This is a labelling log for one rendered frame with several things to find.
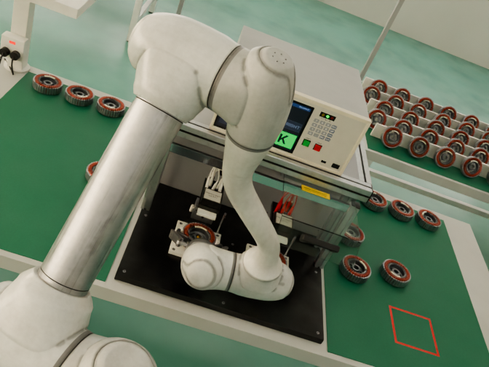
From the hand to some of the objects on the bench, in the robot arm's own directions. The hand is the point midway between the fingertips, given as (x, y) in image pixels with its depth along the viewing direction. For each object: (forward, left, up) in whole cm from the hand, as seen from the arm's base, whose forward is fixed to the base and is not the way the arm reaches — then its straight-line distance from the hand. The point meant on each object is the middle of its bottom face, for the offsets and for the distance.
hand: (198, 237), depth 172 cm
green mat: (+41, -68, -8) cm, 80 cm away
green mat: (+9, +57, -6) cm, 58 cm away
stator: (+28, -52, -7) cm, 60 cm away
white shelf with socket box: (+36, +90, -8) cm, 98 cm away
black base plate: (+4, -11, -6) cm, 13 cm away
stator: (0, 0, -2) cm, 2 cm away
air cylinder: (+14, +4, -4) cm, 15 cm away
